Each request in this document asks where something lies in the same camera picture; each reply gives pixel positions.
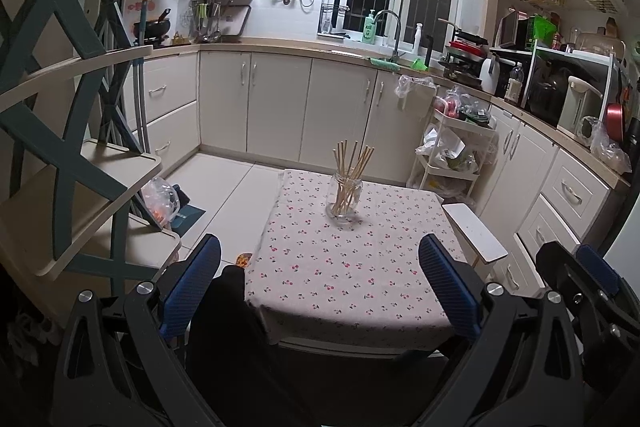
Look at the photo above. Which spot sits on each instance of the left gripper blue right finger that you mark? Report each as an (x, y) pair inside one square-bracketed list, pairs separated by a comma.
[(456, 286)]

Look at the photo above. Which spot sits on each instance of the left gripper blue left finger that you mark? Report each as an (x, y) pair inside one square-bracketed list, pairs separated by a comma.
[(184, 284)]

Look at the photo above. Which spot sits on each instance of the clear glass jar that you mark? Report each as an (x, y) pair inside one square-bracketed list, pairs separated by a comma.
[(330, 199)]

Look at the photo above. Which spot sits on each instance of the white step stool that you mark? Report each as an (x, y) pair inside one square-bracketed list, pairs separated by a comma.
[(480, 247)]

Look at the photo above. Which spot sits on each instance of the blue dustpan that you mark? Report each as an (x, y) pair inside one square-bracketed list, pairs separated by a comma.
[(187, 214)]

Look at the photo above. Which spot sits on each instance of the plastic bag with orange items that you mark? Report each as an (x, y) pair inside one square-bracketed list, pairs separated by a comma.
[(162, 200)]

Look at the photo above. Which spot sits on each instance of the cherry print tablecloth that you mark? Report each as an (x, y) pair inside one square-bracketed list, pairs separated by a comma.
[(352, 283)]

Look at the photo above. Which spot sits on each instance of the white rolling cart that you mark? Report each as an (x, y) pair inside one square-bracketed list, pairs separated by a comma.
[(458, 143)]

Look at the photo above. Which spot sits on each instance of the green wooden shelf unit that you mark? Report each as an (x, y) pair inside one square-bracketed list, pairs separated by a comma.
[(74, 216)]

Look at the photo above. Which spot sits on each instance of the crumpled clear plastic bag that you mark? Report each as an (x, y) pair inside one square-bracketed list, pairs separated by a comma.
[(592, 133)]

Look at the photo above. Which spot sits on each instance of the red frying pan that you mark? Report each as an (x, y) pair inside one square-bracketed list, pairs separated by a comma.
[(614, 122)]

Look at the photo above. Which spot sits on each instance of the hanging trash bag bin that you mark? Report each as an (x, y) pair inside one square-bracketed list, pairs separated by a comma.
[(415, 94)]

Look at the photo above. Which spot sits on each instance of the clear plastic bottle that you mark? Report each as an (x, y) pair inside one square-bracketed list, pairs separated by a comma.
[(515, 84)]

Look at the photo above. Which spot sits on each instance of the white electric kettle pot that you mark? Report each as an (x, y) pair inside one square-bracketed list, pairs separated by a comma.
[(581, 100)]

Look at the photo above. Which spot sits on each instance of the white plastic jug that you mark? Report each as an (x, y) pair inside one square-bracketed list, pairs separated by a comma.
[(489, 74)]

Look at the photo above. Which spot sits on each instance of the red lidded pan stack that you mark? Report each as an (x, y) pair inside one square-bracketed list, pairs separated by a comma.
[(464, 56)]

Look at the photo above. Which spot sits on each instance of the black rice cooker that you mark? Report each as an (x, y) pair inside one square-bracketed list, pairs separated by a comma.
[(547, 93)]

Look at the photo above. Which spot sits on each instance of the green cleaning cloth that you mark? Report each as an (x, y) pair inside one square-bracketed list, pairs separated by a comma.
[(384, 64)]

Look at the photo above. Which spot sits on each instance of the white spray bottle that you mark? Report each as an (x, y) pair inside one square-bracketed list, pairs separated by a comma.
[(417, 38)]

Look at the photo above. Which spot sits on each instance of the white counter shelf rack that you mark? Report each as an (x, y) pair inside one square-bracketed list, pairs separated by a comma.
[(603, 72)]

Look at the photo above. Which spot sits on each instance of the black wok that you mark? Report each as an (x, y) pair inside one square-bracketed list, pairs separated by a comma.
[(155, 31)]

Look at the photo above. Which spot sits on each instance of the black microwave oven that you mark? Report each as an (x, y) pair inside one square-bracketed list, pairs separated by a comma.
[(516, 31)]

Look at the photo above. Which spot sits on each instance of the green bag on shelf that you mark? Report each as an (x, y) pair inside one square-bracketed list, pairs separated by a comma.
[(542, 30)]

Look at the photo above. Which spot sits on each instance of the green soap bottle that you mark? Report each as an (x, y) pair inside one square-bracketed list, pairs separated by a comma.
[(369, 28)]

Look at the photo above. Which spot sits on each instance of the wall spice rack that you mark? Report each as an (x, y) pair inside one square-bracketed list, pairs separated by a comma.
[(218, 20)]

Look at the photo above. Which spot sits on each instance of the wire dish basket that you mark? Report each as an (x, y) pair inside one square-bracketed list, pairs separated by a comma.
[(332, 18)]

